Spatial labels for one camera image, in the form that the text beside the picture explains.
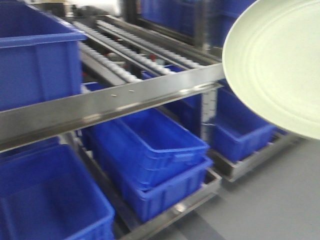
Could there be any blue bin nested lower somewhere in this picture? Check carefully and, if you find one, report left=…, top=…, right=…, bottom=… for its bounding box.
left=119, top=156, right=213, bottom=223

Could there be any stainless steel shelf rack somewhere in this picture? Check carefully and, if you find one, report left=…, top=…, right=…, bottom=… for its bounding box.
left=0, top=13, right=301, bottom=240

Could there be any blue bin lower right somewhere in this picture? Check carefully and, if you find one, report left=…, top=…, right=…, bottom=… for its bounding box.
left=211, top=87, right=276, bottom=162

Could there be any blue bin lower left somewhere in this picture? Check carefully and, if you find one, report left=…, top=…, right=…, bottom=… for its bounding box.
left=0, top=144, right=115, bottom=240

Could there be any blue bin nested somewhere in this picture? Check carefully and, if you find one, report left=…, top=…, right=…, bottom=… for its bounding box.
left=119, top=156, right=213, bottom=223
left=81, top=108, right=209, bottom=190

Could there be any blue bin nested upper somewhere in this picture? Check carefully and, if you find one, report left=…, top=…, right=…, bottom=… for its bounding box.
left=81, top=108, right=209, bottom=190

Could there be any blue bin upper left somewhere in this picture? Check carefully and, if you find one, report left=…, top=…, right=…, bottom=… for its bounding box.
left=0, top=0, right=86, bottom=111

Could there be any blue bin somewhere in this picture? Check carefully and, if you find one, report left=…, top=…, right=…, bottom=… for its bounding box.
left=0, top=0, right=86, bottom=111
left=211, top=87, right=276, bottom=162
left=0, top=144, right=115, bottom=240

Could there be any pale green round plate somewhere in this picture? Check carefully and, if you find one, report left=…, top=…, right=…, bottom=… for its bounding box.
left=222, top=0, right=320, bottom=140

